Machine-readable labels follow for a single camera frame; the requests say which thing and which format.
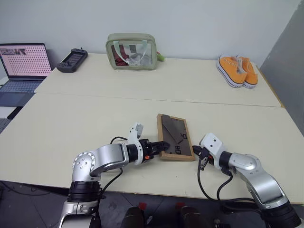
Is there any wooden framed digital clock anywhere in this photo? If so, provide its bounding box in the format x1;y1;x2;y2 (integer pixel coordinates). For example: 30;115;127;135
156;113;196;162

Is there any dark rounded shape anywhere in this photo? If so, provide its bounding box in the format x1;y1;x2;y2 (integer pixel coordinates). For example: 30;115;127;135
178;205;205;228
120;205;146;228

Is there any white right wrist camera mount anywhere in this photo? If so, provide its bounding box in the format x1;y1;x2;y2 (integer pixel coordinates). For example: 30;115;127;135
199;133;225;170

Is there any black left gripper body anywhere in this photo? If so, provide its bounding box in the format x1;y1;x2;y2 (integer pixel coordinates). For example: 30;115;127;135
139;139;155;162

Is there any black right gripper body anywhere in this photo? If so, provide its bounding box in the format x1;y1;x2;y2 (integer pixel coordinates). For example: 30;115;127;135
199;146;212;168

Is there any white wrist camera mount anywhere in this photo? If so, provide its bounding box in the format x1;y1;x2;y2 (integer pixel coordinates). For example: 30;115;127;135
199;133;225;170
127;122;145;166

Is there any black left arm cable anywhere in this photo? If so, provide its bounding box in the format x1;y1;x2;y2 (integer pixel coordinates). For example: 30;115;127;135
91;136;129;228

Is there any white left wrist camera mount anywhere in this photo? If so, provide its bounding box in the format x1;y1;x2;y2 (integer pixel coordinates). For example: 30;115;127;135
127;122;145;166

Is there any orange canvas sneaker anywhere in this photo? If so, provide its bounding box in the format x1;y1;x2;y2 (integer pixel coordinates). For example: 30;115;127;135
216;54;248;89
236;55;259;89

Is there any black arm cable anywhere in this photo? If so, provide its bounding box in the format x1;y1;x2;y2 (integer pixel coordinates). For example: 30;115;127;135
197;160;258;205
91;136;129;228

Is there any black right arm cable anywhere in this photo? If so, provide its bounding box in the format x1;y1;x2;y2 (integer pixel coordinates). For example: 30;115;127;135
197;160;258;205

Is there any open laptop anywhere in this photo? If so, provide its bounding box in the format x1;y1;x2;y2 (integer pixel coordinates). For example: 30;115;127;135
0;43;53;108

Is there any red cloth in bag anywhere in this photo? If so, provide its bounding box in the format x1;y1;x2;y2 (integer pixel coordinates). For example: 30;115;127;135
111;44;129;67

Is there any black handheld controller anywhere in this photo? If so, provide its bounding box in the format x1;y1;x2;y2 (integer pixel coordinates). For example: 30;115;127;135
56;47;89;74

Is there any clear green toiletry bag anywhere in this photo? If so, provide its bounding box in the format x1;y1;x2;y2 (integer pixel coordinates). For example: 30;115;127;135
105;33;159;71

